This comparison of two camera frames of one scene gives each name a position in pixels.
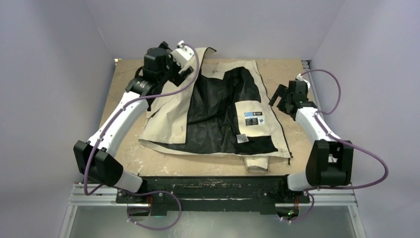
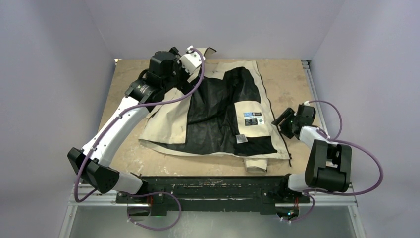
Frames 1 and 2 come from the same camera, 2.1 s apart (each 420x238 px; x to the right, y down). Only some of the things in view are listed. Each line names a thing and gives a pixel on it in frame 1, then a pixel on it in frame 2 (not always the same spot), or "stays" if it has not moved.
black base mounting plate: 244,194 stays
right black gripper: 281,91 → 288,114
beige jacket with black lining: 222,109 stays
